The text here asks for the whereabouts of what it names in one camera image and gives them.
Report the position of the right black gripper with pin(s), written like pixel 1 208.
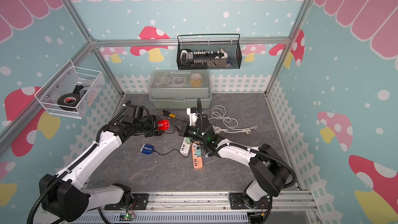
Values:
pixel 186 126

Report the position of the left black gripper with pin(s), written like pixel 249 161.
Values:
pixel 153 118

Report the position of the red blue electric shaver case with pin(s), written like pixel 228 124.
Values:
pixel 163 125

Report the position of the white power strip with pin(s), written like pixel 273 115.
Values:
pixel 185 147

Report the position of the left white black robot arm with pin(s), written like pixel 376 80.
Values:
pixel 63 195

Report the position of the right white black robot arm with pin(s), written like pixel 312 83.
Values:
pixel 272 174

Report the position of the yellow black screwdriver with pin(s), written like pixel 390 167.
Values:
pixel 167 114

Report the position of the orange power strip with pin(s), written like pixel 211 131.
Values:
pixel 197 157

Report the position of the translucent green storage box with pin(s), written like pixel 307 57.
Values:
pixel 170 89

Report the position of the yellow tape roll in box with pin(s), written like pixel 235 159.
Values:
pixel 196 79

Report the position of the black power strip in basket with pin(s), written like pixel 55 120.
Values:
pixel 188 57

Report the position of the black electrical tape roll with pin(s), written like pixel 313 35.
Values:
pixel 69 102

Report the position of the black wire mesh wall basket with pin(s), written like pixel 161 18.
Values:
pixel 229 43

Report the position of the white wire wall basket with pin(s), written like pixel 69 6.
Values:
pixel 71 79

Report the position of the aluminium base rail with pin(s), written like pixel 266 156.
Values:
pixel 209 207

